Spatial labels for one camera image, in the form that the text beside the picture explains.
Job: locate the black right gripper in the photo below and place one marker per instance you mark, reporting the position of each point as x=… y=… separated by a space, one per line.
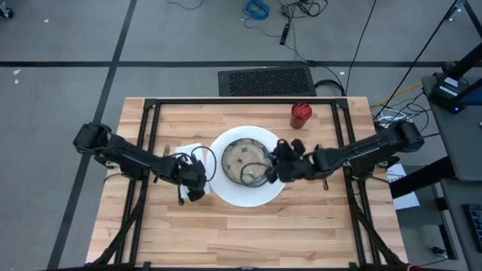
x=297 y=167

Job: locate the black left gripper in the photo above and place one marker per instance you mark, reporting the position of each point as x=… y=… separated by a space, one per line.
x=192 y=175

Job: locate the white cloth napkin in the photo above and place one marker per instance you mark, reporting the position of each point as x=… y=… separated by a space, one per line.
x=186 y=148

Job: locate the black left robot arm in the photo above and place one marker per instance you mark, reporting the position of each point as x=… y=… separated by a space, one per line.
x=132 y=160

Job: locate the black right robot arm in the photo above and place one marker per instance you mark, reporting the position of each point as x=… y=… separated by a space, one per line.
x=369 y=148

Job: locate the red patterned cup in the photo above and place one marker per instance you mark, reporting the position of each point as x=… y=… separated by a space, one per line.
x=300 y=118

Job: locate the black perforated computer case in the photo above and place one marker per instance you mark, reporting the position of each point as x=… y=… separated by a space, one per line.
x=263 y=81

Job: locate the white power strip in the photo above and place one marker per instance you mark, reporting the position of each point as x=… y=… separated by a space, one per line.
x=386 y=118

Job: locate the black power strip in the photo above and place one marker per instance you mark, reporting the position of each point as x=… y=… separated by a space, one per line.
x=285 y=34

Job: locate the white paper sheet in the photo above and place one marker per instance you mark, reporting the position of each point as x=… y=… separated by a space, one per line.
x=408 y=199

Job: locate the black desk leg bar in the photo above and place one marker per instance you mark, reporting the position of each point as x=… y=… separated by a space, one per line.
x=425 y=177

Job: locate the black mini computer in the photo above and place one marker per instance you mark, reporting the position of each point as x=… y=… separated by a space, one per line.
x=444 y=92

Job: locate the grey desk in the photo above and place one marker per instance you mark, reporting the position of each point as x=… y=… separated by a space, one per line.
x=463 y=150
x=457 y=226

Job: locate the black computer mouse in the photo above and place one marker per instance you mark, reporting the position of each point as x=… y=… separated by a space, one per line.
x=438 y=251

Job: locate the black keyboard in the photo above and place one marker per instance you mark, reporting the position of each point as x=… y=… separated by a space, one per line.
x=474 y=226

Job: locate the black stand leg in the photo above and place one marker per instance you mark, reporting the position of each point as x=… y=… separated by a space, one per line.
x=474 y=22

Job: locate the black caster wheel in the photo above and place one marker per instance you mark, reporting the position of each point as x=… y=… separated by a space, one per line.
x=5 y=13

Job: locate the black aluminium table frame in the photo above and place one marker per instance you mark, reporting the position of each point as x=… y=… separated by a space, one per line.
x=244 y=101

